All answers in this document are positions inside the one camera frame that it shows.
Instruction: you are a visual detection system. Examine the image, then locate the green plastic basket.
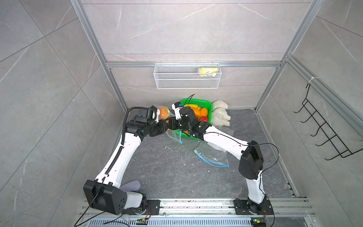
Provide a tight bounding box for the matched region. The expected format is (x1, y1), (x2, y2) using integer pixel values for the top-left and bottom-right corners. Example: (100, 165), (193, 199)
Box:
(179, 98), (212, 140)

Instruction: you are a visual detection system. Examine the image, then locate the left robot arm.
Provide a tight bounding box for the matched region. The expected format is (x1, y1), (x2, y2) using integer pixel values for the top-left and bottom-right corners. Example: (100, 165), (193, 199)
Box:
(83, 106), (167, 215)

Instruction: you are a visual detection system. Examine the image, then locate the orange mango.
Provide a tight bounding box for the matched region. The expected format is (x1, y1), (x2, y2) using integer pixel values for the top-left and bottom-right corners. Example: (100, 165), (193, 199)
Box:
(159, 107), (170, 120)
(192, 107), (200, 119)

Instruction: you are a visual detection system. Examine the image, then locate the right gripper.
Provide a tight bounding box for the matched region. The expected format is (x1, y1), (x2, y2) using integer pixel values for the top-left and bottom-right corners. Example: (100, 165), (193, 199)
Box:
(164, 117), (192, 133)

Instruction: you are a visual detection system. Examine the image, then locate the yellow sponge in wire basket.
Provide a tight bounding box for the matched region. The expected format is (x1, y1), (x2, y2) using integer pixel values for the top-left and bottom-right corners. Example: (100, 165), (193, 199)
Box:
(197, 67), (219, 77)

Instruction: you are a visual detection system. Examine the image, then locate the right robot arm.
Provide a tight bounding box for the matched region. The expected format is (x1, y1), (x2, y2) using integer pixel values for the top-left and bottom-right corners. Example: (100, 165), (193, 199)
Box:
(166, 102), (274, 215)

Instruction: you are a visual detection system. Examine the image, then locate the clear zip-top bag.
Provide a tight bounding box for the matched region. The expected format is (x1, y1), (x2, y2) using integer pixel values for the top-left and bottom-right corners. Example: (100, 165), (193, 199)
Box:
(156, 105), (182, 144)
(194, 140), (230, 168)

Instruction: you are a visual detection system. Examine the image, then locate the metal base rail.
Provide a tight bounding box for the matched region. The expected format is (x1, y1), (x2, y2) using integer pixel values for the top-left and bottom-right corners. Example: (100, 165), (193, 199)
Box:
(74, 198), (320, 227)

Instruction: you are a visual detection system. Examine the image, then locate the grey purple cloth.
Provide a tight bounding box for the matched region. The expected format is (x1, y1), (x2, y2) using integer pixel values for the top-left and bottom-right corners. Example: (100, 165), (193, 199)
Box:
(119, 180), (141, 192)

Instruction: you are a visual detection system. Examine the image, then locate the red mango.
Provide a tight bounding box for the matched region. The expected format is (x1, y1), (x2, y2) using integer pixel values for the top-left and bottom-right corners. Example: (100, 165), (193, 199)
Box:
(200, 116), (209, 123)

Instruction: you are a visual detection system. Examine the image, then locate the white plush toy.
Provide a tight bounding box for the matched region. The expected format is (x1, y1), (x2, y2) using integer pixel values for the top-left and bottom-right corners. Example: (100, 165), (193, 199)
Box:
(211, 100), (231, 127)

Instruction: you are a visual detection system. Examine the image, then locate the white wire wall basket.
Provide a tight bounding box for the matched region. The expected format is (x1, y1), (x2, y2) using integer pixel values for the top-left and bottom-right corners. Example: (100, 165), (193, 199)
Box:
(153, 63), (222, 89)

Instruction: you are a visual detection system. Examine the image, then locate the black wall hook rack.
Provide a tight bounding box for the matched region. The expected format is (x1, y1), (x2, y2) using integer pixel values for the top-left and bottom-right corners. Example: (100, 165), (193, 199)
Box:
(294, 83), (363, 161)

